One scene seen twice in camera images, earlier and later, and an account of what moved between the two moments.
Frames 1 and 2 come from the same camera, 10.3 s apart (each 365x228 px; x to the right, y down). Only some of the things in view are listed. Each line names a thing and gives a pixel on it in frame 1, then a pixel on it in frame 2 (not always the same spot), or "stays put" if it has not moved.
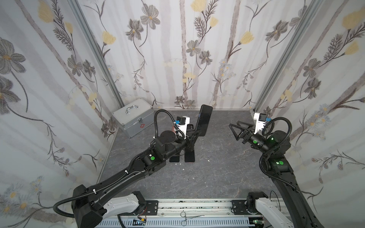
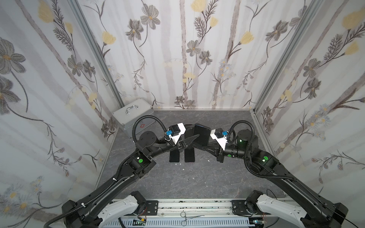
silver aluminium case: (134, 117) stays put
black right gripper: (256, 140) to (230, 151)
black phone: (203, 119) to (204, 132)
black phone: (189, 155) stays put
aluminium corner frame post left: (99, 52) stays put
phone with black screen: (174, 159) stays put
